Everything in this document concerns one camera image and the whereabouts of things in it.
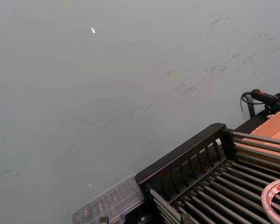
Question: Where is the roll of white tape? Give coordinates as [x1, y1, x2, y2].
[260, 177, 280, 222]

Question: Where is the black rack with steel bars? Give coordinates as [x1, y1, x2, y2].
[134, 123, 280, 224]

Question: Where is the clear plastic case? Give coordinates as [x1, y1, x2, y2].
[72, 174, 147, 224]

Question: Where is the shallow brown cardboard tray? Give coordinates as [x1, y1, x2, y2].
[243, 105, 280, 161]

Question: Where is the black corded tool red switch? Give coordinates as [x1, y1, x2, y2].
[240, 88, 280, 115]

